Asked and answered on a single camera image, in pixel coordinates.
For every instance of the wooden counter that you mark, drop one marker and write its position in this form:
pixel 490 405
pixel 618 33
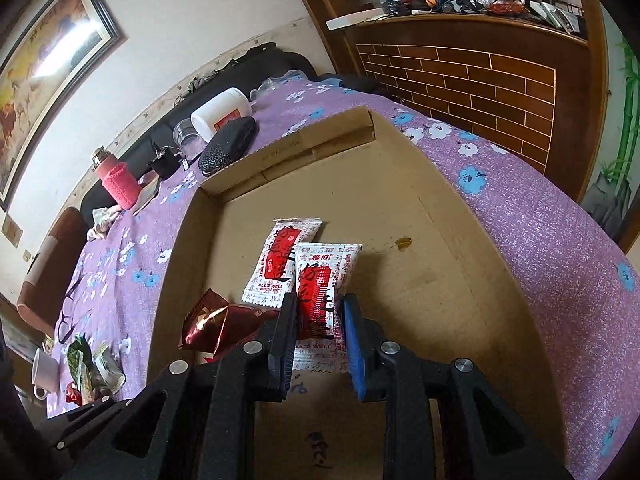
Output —
pixel 475 85

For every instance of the bamboo wall sticker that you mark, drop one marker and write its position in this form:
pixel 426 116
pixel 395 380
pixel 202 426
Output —
pixel 622 135

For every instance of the small notebook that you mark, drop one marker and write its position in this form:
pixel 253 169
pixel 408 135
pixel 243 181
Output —
pixel 147 195

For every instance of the black sofa back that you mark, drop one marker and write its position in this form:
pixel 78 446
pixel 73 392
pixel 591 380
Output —
pixel 150 135

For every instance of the brown chair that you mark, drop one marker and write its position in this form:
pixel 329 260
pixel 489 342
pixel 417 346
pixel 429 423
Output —
pixel 50 270

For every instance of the clear plastic bag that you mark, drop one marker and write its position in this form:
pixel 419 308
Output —
pixel 277 82

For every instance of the white and green snack packet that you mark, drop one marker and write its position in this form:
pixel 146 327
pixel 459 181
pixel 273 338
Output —
pixel 110 372

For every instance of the small black charger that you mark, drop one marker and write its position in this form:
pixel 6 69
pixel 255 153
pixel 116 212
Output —
pixel 164 162

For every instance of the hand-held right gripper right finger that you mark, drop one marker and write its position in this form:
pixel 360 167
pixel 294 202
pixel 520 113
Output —
pixel 353 355

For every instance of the purple floral blanket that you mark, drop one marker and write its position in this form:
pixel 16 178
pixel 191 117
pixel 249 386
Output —
pixel 525 240

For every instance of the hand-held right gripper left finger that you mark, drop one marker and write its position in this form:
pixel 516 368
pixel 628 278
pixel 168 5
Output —
pixel 281 355

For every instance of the long white box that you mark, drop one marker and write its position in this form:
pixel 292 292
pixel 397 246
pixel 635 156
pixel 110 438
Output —
pixel 355 19

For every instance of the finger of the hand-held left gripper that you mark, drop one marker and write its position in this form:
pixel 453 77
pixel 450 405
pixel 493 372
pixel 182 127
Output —
pixel 85 422

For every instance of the black glasses case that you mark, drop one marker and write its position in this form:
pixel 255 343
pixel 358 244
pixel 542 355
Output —
pixel 227 147

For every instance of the white plastic bag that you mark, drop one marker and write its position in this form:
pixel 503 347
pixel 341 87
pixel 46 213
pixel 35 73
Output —
pixel 220 110

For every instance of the pink bottle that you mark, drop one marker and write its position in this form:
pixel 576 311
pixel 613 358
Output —
pixel 120 185

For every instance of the white crumpled cloth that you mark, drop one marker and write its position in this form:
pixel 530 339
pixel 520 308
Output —
pixel 102 222

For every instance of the white mug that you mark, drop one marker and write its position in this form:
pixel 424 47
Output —
pixel 45 372

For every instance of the clear glass jar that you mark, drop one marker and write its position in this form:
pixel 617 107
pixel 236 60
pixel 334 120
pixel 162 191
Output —
pixel 187 137

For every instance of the framed wall picture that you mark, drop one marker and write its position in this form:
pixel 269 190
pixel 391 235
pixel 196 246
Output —
pixel 45 75

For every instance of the white and red snack packet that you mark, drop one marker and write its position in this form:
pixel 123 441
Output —
pixel 272 260
pixel 320 272

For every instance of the cardboard box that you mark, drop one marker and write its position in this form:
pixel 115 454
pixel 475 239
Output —
pixel 425 260

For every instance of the dark red foil snack packet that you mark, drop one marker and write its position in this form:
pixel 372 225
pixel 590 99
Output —
pixel 215 325

